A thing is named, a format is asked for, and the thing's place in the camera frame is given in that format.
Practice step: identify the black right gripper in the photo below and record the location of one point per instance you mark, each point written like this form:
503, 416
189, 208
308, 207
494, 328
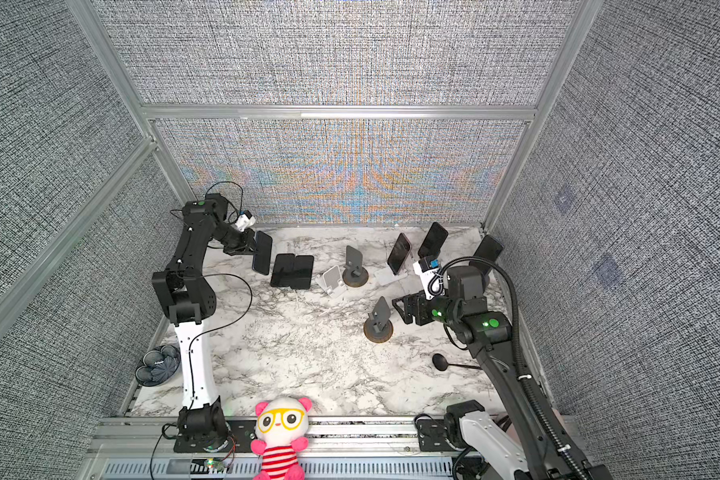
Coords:
412, 301

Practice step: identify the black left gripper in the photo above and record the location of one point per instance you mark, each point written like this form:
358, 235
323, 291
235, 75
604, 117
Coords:
245, 247

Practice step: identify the black smartphone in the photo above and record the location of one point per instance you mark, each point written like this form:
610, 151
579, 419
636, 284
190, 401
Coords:
282, 270
433, 241
489, 249
300, 277
261, 260
399, 253

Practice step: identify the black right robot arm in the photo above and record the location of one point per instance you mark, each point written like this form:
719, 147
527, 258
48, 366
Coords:
542, 448

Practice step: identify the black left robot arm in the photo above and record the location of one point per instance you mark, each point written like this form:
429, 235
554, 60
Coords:
188, 301

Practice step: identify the empty grey wood-base stand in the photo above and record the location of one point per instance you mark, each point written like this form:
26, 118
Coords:
378, 328

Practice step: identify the grey wood-base stand rear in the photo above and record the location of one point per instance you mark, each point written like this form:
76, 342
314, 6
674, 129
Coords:
355, 275

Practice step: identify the white phone stand left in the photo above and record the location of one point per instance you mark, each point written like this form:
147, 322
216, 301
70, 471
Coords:
331, 282

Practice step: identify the black ladle spoon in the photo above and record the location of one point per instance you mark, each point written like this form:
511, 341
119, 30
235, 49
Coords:
441, 364

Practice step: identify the pink white plush toy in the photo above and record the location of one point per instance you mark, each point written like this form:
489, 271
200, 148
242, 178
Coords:
280, 430

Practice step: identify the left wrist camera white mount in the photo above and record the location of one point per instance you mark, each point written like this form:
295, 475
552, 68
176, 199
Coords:
244, 221

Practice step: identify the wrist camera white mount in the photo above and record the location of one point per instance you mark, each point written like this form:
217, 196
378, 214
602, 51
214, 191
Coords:
427, 269
244, 221

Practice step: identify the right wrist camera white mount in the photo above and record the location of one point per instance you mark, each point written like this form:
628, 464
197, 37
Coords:
427, 269

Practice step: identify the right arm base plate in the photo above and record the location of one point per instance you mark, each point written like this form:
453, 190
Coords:
432, 434

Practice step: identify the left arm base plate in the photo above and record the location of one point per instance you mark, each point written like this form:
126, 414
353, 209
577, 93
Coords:
238, 437

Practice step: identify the aluminium frame corner post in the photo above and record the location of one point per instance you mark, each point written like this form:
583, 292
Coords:
100, 41

